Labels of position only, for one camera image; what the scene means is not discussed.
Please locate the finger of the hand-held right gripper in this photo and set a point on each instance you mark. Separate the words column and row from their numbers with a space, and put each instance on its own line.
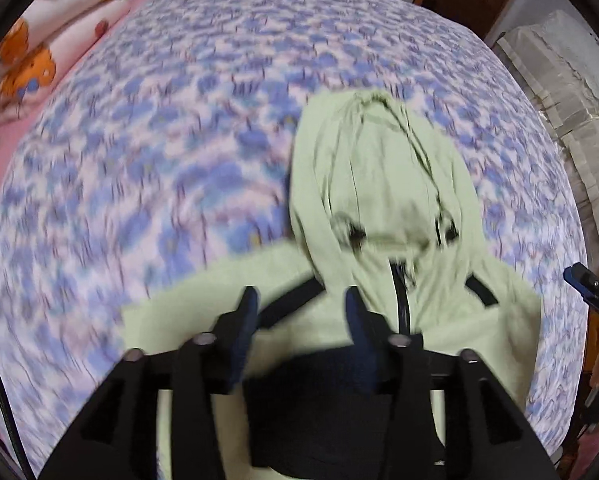
column 574, row 275

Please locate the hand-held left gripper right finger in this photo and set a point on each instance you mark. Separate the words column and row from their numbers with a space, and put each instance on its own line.
column 357, row 320

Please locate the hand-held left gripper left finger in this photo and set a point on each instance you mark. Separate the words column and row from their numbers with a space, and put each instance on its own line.
column 247, row 320

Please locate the green and black hooded jacket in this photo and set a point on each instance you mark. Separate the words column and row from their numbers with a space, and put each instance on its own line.
column 379, row 185

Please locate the lace covered furniture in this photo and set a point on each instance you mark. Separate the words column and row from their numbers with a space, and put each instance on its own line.
column 569, row 110

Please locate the purple floral blanket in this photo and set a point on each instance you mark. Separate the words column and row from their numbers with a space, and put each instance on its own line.
column 179, row 110

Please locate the folded bear print quilt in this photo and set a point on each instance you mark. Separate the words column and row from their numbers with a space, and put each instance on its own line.
column 39, row 60

